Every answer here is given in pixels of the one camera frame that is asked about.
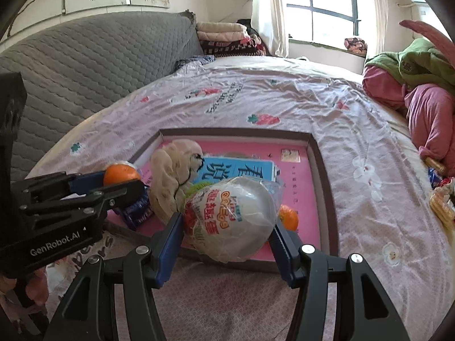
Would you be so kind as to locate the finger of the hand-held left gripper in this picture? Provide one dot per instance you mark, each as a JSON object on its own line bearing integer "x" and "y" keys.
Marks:
{"x": 85, "y": 183}
{"x": 121, "y": 191}

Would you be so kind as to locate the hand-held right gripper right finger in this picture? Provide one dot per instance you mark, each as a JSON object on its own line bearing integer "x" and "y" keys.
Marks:
{"x": 284, "y": 255}

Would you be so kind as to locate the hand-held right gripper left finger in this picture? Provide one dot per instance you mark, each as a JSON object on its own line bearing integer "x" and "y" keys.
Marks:
{"x": 170, "y": 252}

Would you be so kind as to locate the orange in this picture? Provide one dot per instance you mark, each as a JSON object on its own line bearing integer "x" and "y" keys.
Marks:
{"x": 121, "y": 174}
{"x": 289, "y": 218}

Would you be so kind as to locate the shallow pink cardboard box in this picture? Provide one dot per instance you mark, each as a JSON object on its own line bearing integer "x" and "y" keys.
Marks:
{"x": 263, "y": 265}

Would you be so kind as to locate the blue cookie packet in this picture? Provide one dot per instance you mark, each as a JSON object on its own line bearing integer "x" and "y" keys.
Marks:
{"x": 138, "y": 215}

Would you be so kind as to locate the cream scrunchie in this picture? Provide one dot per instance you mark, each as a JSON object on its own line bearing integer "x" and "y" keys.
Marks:
{"x": 167, "y": 177}

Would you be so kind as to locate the toy egg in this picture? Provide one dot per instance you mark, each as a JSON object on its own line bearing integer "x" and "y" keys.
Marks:
{"x": 234, "y": 216}

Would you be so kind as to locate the person's left hand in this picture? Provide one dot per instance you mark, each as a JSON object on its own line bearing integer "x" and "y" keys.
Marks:
{"x": 37, "y": 287}

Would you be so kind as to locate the strawberry printed bedsheet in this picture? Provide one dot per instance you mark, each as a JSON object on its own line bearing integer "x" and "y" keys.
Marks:
{"x": 373, "y": 202}

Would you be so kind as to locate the grey quilted headboard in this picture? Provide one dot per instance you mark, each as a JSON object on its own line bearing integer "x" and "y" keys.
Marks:
{"x": 89, "y": 71}

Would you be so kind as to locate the dark patterned cloth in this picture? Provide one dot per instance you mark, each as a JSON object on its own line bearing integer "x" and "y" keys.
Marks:
{"x": 193, "y": 63}

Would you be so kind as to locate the yellow biscuit packet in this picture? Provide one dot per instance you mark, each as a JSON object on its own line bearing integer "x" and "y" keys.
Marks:
{"x": 440, "y": 206}

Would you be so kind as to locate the blue snack wrapper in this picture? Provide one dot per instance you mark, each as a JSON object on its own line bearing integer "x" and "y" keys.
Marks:
{"x": 433, "y": 177}

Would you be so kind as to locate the red white wrapper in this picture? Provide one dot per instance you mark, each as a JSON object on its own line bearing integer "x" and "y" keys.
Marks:
{"x": 446, "y": 184}

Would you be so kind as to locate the orange biscuit pack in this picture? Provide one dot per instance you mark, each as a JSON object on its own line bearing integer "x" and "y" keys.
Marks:
{"x": 435, "y": 163}

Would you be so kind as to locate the checkered folded blanket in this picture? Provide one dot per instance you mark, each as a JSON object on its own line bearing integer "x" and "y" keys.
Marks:
{"x": 231, "y": 49}

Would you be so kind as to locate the pink folded blanket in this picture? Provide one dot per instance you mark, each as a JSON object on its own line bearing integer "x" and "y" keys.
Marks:
{"x": 222, "y": 36}

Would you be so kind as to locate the cream folded blanket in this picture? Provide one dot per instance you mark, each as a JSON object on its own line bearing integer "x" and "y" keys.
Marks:
{"x": 220, "y": 26}

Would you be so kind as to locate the pink duvet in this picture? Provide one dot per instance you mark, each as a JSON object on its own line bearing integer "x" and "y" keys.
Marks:
{"x": 433, "y": 120}

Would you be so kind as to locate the black garment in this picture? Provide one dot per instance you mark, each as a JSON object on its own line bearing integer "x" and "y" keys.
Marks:
{"x": 248, "y": 27}

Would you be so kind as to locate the floral cloth bundle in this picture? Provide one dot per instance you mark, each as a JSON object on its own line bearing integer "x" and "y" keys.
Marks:
{"x": 355, "y": 44}

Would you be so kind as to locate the window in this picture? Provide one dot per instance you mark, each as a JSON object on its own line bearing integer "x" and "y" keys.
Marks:
{"x": 330, "y": 25}

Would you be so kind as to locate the green garment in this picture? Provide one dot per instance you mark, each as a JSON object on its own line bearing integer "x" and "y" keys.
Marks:
{"x": 423, "y": 64}

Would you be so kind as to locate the white curtain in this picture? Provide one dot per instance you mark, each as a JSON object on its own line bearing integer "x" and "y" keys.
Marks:
{"x": 373, "y": 7}
{"x": 270, "y": 7}

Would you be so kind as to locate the blossom branch wall panel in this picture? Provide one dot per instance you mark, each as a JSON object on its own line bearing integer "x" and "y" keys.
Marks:
{"x": 39, "y": 7}

